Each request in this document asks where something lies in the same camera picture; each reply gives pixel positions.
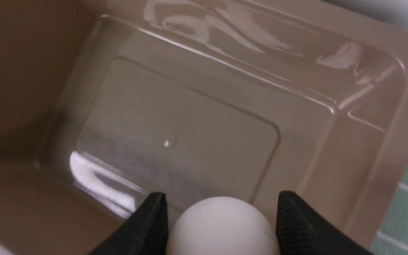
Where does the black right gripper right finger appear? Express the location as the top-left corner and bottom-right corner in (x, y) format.
(276, 191), (372, 255)

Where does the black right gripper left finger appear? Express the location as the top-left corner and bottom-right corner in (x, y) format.
(90, 192), (169, 255)

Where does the white ping-pong ball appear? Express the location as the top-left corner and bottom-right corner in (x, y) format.
(165, 197), (280, 255)

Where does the olive green plastic bin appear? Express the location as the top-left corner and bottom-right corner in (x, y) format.
(0, 0), (408, 255)

